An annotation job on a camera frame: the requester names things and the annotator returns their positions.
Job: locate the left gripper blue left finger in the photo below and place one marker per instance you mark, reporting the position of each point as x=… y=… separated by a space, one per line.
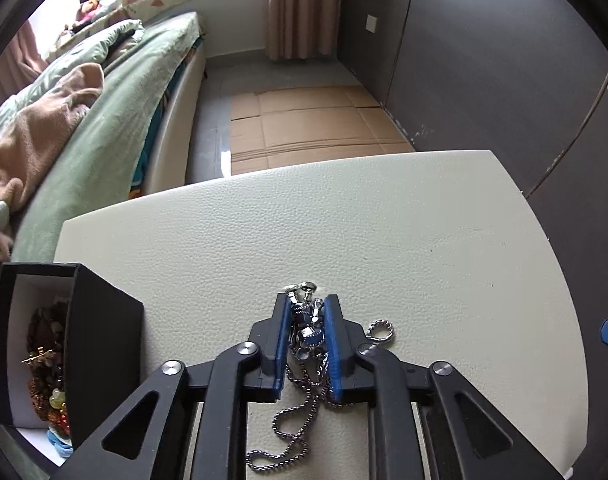
x=249 y=372

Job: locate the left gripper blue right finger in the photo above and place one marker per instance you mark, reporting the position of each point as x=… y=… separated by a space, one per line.
x=363 y=372

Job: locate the black jewelry box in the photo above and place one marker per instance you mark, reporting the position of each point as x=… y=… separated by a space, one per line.
x=94 y=330

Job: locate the flattened cardboard on floor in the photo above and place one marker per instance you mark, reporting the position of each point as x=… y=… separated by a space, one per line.
x=288 y=127

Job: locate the bed with green sheet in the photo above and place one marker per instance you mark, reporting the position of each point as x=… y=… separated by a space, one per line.
x=98 y=163

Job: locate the pink fleece blanket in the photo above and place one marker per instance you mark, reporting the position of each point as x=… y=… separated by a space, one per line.
x=37 y=135

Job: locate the light green quilt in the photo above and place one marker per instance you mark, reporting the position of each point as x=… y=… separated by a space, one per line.
x=104 y=48

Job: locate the right pink curtain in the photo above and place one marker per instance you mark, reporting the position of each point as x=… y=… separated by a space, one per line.
x=301 y=29

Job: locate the pink curtain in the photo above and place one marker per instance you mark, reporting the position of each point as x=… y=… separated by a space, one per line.
x=20 y=62
x=301 y=29

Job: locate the left pink curtain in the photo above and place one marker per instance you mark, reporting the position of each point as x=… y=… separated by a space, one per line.
x=20 y=62

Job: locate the white wall socket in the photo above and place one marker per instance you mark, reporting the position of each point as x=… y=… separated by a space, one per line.
x=371 y=23

